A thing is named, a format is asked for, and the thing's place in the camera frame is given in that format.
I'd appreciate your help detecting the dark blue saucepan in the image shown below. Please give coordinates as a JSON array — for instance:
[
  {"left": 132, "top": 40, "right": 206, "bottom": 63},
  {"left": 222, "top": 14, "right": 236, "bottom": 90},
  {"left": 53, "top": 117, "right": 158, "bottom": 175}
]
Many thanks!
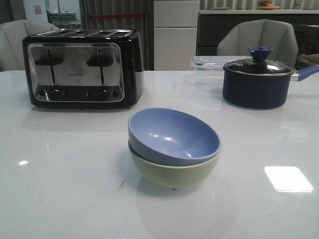
[{"left": 222, "top": 65, "right": 319, "bottom": 110}]

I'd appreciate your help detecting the dark counter with white top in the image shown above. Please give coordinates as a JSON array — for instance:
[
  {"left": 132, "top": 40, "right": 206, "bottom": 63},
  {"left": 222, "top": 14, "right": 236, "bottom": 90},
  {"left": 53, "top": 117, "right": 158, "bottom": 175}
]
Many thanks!
[{"left": 196, "top": 9, "right": 319, "bottom": 55}]

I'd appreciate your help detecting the fruit plate on counter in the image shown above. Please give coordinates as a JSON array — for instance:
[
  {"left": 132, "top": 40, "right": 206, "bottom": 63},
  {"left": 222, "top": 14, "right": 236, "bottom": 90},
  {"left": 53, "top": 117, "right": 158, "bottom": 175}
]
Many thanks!
[{"left": 257, "top": 0, "right": 280, "bottom": 10}]

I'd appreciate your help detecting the green bowl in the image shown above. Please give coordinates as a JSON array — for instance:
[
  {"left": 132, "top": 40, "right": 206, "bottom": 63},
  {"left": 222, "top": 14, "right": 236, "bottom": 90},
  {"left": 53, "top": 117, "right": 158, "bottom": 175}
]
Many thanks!
[{"left": 128, "top": 145, "right": 221, "bottom": 188}]

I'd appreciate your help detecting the grey chair on right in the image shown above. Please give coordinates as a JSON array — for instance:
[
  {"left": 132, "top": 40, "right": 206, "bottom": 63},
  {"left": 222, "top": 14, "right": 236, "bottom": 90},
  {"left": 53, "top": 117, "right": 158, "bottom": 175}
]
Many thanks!
[{"left": 217, "top": 19, "right": 299, "bottom": 66}]

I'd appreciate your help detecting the grey chair on left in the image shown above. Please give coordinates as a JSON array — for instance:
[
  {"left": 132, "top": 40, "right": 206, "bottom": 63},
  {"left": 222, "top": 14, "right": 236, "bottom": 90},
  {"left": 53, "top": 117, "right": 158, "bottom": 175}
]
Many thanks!
[{"left": 0, "top": 19, "right": 58, "bottom": 71}]

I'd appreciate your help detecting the clear plastic food container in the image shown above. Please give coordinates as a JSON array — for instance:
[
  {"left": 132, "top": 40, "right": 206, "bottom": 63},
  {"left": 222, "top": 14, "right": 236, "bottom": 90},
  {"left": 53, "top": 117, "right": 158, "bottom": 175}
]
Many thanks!
[{"left": 190, "top": 55, "right": 253, "bottom": 93}]

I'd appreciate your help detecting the glass pot lid blue knob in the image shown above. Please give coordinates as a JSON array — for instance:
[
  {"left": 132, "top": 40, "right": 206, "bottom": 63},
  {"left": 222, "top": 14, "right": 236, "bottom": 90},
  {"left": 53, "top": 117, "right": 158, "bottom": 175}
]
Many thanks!
[{"left": 223, "top": 46, "right": 295, "bottom": 76}]

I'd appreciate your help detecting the white cabinet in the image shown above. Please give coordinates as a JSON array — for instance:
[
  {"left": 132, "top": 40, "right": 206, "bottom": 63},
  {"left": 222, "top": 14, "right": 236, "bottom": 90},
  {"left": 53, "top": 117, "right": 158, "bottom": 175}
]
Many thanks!
[{"left": 154, "top": 0, "right": 200, "bottom": 71}]

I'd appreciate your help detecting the grey chair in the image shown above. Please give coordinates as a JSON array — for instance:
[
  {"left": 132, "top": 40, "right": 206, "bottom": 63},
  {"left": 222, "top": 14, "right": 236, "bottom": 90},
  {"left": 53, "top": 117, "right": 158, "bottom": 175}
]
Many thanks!
[
  {"left": 217, "top": 19, "right": 299, "bottom": 66},
  {"left": 0, "top": 19, "right": 58, "bottom": 71}
]

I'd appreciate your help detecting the blue bowl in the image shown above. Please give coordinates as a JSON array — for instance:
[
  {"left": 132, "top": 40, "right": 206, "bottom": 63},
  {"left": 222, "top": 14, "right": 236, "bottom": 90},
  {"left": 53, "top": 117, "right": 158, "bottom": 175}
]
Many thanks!
[{"left": 128, "top": 108, "right": 221, "bottom": 166}]

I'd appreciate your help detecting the black and chrome toaster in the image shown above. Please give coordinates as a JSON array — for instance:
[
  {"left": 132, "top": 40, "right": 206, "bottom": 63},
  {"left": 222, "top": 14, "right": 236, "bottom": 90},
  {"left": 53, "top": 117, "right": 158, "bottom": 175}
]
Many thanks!
[{"left": 22, "top": 29, "right": 144, "bottom": 110}]

